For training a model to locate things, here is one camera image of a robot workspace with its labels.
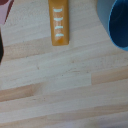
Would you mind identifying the blue mug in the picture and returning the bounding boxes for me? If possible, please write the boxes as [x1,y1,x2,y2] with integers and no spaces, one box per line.
[107,0,128,52]

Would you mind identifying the pink mug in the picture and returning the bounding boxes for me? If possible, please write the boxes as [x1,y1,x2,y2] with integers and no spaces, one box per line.
[0,0,15,27]

